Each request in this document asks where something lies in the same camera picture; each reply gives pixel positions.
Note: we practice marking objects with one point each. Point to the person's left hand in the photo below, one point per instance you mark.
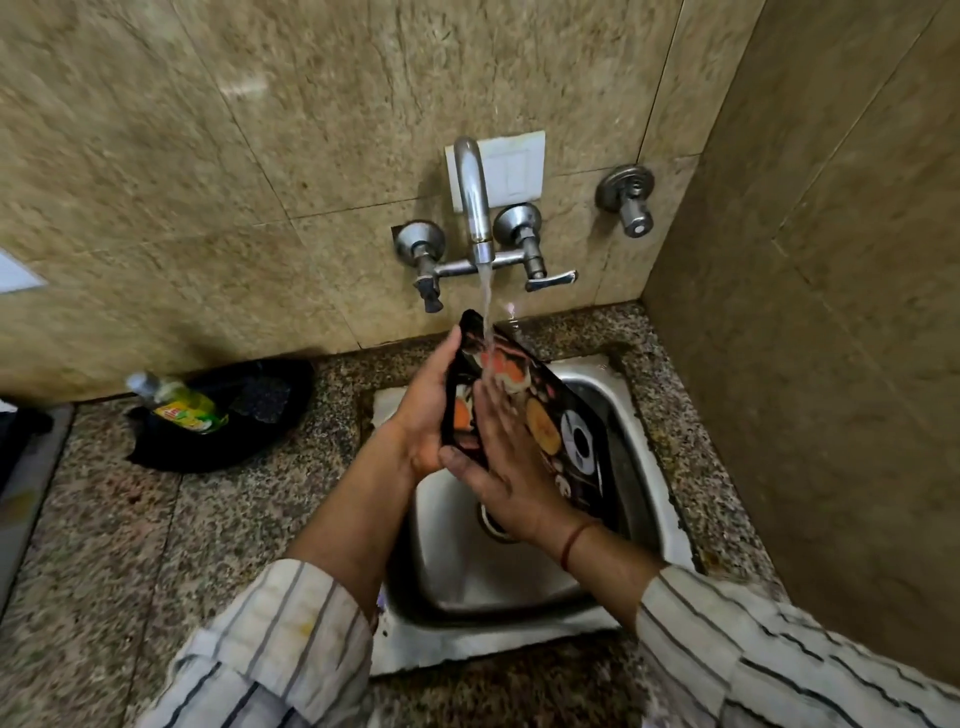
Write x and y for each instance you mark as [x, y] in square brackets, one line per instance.
[420, 420]

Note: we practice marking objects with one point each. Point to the person's right hand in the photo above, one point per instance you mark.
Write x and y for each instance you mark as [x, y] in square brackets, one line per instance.
[517, 480]

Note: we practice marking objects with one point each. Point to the person's right thumb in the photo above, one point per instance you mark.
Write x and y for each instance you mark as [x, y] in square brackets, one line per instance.
[463, 463]

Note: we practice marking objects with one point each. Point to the person's left thumb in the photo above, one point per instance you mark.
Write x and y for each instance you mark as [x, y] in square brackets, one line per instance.
[444, 360]

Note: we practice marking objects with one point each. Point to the black patterned tray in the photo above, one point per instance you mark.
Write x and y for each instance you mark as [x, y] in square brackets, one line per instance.
[579, 442]

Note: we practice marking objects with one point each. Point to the person's right forearm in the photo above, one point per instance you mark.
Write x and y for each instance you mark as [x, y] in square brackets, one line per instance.
[622, 562]

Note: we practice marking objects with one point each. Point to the person's left forearm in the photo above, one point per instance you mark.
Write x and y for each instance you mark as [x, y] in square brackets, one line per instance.
[345, 525]

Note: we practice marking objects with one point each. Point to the sink drain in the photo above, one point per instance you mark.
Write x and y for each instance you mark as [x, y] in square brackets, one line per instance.
[491, 525]

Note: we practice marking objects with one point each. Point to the steel sink basin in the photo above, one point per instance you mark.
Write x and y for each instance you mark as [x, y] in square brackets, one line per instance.
[480, 577]

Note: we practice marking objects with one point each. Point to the red wrist thread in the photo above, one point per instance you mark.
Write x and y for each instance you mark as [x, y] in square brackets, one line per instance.
[576, 541]

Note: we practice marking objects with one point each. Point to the dark scrub pad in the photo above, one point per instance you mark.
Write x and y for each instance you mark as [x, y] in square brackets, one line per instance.
[261, 399]

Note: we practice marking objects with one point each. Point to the black bowl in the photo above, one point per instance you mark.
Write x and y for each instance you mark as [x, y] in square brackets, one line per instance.
[247, 442]

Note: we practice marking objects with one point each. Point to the green dish soap bottle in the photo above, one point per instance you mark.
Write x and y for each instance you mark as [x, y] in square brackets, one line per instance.
[187, 409]

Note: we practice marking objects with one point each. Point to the chrome wall mixer tap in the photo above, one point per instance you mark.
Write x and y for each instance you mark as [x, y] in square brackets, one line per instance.
[472, 202]

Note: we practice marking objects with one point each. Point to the white wall switch plate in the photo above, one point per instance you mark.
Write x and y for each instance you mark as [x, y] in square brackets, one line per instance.
[514, 169]

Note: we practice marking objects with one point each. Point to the chrome wall valve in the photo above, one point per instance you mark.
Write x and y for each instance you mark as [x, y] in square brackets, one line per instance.
[628, 196]

